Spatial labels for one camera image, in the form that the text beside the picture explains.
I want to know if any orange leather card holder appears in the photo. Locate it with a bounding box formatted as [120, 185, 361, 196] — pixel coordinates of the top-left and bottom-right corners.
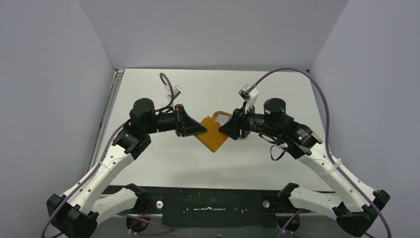
[195, 116, 228, 153]

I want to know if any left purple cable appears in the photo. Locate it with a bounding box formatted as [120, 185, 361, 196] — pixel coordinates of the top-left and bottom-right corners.
[41, 72, 178, 238]

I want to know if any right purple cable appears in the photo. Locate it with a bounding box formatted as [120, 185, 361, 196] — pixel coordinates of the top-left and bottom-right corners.
[246, 68, 392, 238]

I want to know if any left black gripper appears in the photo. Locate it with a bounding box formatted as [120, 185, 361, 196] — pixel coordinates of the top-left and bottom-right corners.
[145, 104, 207, 137]

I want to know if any aluminium frame rail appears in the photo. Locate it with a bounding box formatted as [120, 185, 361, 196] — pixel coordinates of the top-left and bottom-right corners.
[67, 192, 362, 218]

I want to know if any purple cable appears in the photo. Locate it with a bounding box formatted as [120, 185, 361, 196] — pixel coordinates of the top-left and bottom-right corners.
[41, 72, 178, 238]
[246, 68, 392, 238]

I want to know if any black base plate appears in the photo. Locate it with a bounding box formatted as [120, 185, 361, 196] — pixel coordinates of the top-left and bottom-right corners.
[123, 186, 297, 229]

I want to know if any orange plastic tray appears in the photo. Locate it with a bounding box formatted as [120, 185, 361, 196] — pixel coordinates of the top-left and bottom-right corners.
[211, 111, 232, 125]

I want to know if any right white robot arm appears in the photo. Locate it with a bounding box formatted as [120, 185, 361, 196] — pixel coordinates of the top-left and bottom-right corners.
[219, 98, 390, 238]

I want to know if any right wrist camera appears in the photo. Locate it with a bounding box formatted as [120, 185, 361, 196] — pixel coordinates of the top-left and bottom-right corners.
[238, 84, 259, 112]

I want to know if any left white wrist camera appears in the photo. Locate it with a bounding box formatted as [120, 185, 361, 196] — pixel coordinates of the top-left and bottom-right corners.
[166, 86, 183, 101]

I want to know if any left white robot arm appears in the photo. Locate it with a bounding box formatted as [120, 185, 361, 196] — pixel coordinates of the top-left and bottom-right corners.
[47, 98, 207, 238]

